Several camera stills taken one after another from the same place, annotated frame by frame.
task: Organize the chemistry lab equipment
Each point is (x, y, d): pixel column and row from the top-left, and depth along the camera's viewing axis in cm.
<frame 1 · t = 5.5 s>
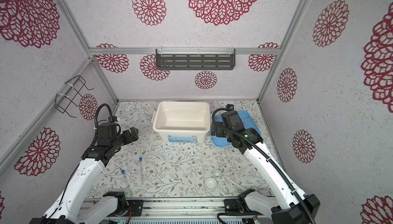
left hand: (130, 135, 81), fingers open
right hand: (221, 123, 75), fingers open
white plastic storage bin: (179, 122, 109), on the table
blue-capped test tube right: (142, 170, 87), on the table
blue-capped test tube left: (127, 189, 81), on the table

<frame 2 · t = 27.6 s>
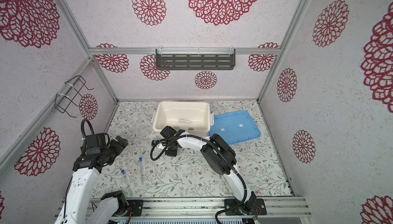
left hand: (122, 148, 80), fingers open
right hand: (167, 147, 94), fingers closed
the named things where they were.

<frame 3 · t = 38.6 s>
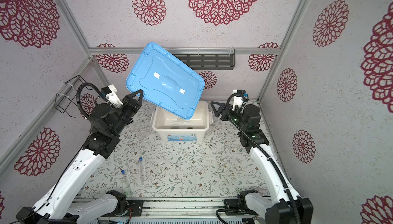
left hand: (143, 93, 64), fingers closed
right hand: (214, 102, 69), fingers open
the named things where they were.

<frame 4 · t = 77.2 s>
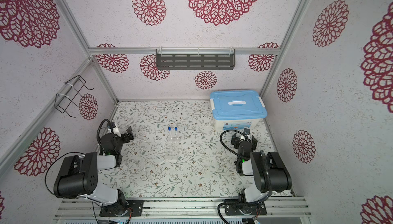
left hand: (123, 131, 93), fingers open
right hand: (245, 133, 91), fingers open
white plastic storage bin: (221, 126, 99), point 7 cm above the table
blue-capped test tube right: (176, 131, 88), point 14 cm above the table
blue plastic bin lid: (237, 105, 97), point 18 cm above the table
